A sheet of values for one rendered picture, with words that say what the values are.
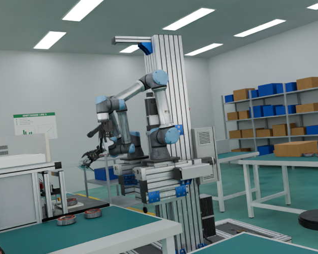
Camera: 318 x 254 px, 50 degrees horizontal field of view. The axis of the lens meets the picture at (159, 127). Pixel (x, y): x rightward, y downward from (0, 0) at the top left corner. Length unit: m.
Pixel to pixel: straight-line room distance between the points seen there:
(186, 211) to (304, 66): 6.43
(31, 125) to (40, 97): 0.67
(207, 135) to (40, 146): 1.34
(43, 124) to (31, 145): 5.65
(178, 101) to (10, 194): 1.44
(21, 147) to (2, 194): 0.33
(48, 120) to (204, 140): 5.65
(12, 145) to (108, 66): 6.67
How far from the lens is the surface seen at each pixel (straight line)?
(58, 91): 8.24
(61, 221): 2.15
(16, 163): 1.49
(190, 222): 2.91
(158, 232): 1.79
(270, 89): 8.60
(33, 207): 2.31
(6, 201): 2.27
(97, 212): 2.21
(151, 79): 2.41
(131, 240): 1.71
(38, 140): 2.42
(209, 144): 2.90
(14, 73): 8.08
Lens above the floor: 1.26
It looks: level
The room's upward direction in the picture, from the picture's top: 6 degrees counter-clockwise
